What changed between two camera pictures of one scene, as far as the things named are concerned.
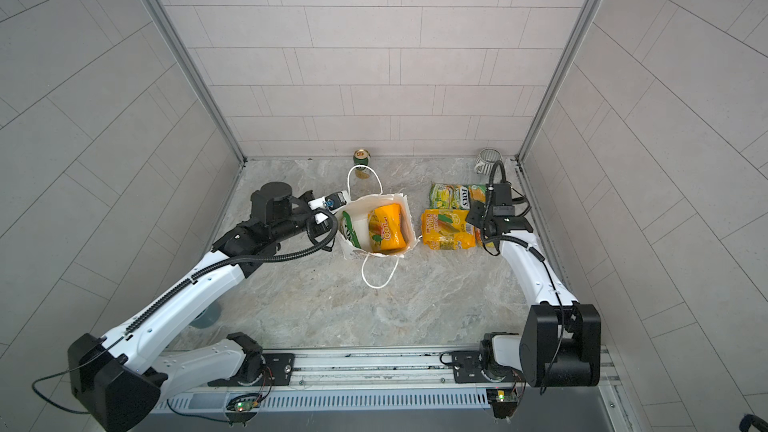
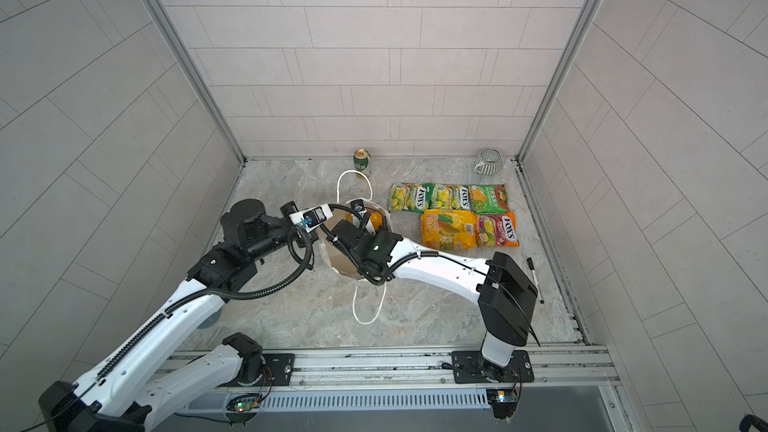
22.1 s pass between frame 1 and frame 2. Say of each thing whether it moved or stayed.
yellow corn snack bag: stayed
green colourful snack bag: stayed
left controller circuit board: stayed
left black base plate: stayed
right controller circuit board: stayed
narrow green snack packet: moved
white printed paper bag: moved
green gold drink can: stayed
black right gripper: moved
